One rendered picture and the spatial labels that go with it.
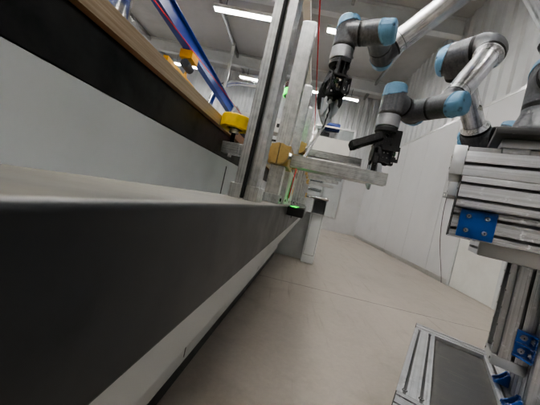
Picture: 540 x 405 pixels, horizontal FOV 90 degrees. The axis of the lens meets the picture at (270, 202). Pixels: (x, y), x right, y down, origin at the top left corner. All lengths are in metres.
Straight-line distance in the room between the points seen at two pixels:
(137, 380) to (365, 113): 10.68
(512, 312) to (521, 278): 0.12
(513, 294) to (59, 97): 1.28
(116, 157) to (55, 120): 0.11
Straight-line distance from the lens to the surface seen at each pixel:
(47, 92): 0.40
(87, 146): 0.44
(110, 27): 0.45
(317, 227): 3.47
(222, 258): 0.24
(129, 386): 0.27
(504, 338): 1.27
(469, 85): 1.12
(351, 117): 10.61
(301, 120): 0.95
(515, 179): 0.99
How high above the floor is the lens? 0.71
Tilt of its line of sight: 1 degrees down
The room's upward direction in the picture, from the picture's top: 13 degrees clockwise
